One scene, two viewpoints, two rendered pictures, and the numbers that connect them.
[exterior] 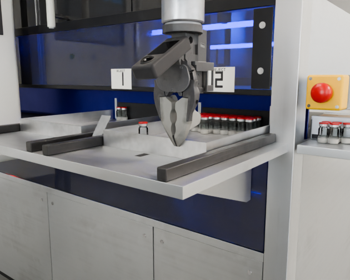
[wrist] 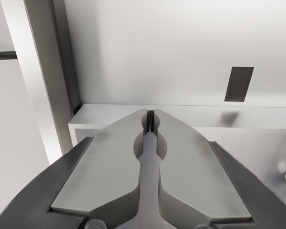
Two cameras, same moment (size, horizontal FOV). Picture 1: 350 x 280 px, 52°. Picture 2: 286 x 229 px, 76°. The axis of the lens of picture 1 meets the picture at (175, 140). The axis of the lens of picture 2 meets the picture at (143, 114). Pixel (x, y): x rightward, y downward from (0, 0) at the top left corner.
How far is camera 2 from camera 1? 60 cm
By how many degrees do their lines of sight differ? 60
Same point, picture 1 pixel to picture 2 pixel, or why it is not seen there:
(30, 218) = not seen: outside the picture
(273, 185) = not seen: hidden behind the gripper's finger
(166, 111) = (187, 158)
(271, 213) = not seen: hidden behind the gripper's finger
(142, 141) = (265, 118)
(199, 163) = (38, 40)
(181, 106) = (101, 172)
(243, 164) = (44, 137)
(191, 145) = (113, 118)
